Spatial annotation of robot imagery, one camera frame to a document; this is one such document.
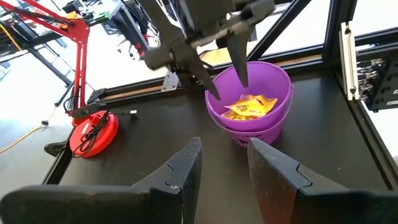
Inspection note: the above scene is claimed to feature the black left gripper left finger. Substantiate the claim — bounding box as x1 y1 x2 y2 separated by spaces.
0 136 203 224

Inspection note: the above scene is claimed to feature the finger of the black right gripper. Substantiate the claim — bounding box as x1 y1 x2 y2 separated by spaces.
226 29 250 88
178 45 222 101

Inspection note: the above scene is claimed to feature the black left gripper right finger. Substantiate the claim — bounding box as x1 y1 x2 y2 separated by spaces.
248 138 398 224

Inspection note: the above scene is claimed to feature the purple plastic bucket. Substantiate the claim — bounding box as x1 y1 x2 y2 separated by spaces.
204 60 294 147

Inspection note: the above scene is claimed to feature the yellow purple candy packet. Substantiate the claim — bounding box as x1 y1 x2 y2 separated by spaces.
223 94 279 118
221 109 249 121

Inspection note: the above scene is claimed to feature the small silver corner plate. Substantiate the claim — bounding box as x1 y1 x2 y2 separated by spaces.
160 70 182 93

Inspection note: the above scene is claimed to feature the person's red shoe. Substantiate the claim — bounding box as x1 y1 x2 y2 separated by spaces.
133 42 147 60

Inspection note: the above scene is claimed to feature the red desk lamp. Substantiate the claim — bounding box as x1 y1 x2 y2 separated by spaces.
0 0 121 159

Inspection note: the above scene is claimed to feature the black connector panel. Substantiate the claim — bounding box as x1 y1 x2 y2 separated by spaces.
356 57 398 113

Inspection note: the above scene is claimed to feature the black lamp power cable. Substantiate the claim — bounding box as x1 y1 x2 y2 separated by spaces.
71 108 138 158

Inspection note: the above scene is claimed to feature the yellow floor cable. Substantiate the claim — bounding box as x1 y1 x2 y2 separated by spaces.
0 104 57 155

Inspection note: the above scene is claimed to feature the silver frame bracket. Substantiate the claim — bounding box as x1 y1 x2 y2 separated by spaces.
338 21 358 101

